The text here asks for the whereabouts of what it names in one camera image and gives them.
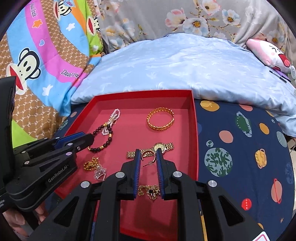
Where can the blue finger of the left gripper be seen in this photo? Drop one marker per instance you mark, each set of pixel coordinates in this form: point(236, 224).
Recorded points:
point(68, 139)

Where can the gold wrist watch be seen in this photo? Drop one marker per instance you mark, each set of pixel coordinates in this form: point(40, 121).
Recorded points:
point(164, 147)

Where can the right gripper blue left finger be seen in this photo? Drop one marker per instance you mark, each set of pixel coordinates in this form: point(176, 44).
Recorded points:
point(136, 174)

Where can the grey floral quilt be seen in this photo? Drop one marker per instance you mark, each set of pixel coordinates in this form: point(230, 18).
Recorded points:
point(125, 22)

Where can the colourful monkey cartoon quilt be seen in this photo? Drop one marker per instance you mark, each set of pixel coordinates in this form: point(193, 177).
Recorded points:
point(50, 47)

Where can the gold hoop earring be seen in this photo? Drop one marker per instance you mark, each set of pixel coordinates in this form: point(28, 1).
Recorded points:
point(148, 157)

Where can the silver crystal pendant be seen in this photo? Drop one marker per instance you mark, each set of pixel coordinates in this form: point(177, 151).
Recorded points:
point(100, 173)

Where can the left hand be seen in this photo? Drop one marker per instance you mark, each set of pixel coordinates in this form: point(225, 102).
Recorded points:
point(16, 220)

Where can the light blue blanket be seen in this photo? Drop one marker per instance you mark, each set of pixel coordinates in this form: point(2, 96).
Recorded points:
point(214, 69)

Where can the navy planet print bedsheet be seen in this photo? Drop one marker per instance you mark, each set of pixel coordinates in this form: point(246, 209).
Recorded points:
point(240, 147)

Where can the dark bead bracelet gold charms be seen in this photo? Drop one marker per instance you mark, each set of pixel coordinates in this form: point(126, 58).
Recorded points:
point(103, 136)

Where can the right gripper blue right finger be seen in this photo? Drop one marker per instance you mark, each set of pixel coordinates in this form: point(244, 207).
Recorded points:
point(161, 178)

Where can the pink white plush toy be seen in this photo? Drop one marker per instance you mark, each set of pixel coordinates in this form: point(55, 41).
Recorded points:
point(271, 56)

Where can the gold bangle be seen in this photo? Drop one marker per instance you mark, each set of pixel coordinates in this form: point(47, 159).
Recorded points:
point(160, 119)

